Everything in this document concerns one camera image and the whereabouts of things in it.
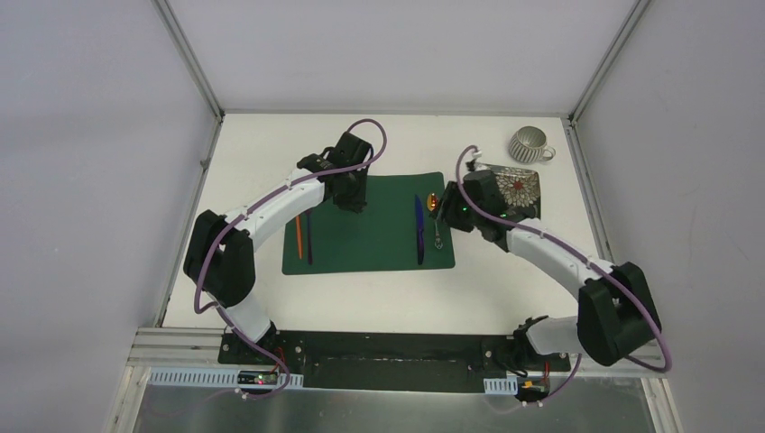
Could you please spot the green placemat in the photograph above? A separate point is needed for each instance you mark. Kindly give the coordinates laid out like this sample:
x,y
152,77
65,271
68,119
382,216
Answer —
x,y
382,238

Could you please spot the grey ribbed mug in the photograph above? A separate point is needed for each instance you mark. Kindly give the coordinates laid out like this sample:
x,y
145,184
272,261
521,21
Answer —
x,y
529,145

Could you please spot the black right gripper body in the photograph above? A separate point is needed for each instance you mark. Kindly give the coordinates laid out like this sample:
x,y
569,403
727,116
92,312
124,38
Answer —
x,y
458,211

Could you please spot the gold copper spoon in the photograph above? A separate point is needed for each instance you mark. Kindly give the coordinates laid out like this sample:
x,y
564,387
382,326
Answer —
x,y
432,205

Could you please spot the left electronics board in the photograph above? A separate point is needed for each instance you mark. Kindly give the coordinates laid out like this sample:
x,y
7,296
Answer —
x,y
257,378

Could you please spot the black floral square plate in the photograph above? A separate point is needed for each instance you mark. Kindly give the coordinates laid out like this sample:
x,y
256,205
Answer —
x,y
520,188

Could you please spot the aluminium frame rail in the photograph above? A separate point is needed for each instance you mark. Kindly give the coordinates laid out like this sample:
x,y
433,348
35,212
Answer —
x,y
658,396

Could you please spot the purple metallic fork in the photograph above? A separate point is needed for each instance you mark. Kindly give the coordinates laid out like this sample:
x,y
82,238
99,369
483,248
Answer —
x,y
308,214

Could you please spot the orange plastic fork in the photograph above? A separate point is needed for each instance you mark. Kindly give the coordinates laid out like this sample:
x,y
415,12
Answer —
x,y
299,237

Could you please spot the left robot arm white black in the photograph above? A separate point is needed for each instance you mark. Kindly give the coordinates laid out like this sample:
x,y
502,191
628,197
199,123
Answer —
x,y
220,257

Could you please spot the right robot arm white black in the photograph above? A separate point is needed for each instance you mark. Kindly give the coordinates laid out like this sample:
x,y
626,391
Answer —
x,y
615,315

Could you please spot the electronics board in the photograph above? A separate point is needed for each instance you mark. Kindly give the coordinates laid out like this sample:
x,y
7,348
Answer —
x,y
257,378
533,388

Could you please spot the right electronics board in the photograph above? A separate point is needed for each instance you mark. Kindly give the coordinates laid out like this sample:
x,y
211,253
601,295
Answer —
x,y
533,388

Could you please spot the blue plastic knife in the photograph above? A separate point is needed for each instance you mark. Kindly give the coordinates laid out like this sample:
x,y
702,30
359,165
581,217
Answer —
x,y
420,227

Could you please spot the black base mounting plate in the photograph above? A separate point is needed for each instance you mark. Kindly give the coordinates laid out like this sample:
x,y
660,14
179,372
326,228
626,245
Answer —
x,y
393,362

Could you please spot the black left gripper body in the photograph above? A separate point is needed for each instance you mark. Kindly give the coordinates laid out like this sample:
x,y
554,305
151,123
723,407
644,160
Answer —
x,y
352,195

